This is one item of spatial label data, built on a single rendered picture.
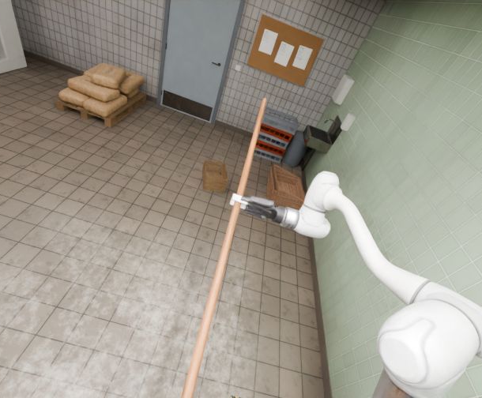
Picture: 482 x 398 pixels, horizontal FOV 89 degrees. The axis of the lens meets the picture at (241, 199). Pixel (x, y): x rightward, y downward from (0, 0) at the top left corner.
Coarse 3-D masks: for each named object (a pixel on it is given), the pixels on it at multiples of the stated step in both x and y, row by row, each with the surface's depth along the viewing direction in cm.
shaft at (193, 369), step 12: (264, 108) 144; (252, 144) 125; (252, 156) 120; (240, 180) 111; (240, 192) 106; (240, 204) 103; (228, 228) 95; (228, 240) 92; (228, 252) 90; (216, 276) 84; (216, 288) 81; (216, 300) 80; (204, 324) 75; (204, 336) 73; (204, 348) 72; (192, 360) 70; (192, 372) 68; (192, 384) 66; (192, 396) 65
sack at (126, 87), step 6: (126, 72) 416; (132, 78) 405; (138, 78) 414; (120, 84) 382; (126, 84) 385; (132, 84) 396; (138, 84) 414; (120, 90) 386; (126, 90) 386; (132, 90) 400
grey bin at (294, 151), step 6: (300, 132) 435; (294, 138) 419; (300, 138) 415; (288, 144) 434; (294, 144) 422; (300, 144) 416; (288, 150) 435; (294, 150) 427; (300, 150) 424; (306, 150) 430; (288, 156) 439; (294, 156) 434; (300, 156) 436; (288, 162) 444; (294, 162) 442
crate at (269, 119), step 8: (264, 112) 394; (280, 112) 422; (264, 120) 406; (272, 120) 417; (280, 120) 391; (288, 120) 429; (296, 120) 417; (280, 128) 400; (288, 128) 414; (296, 128) 396
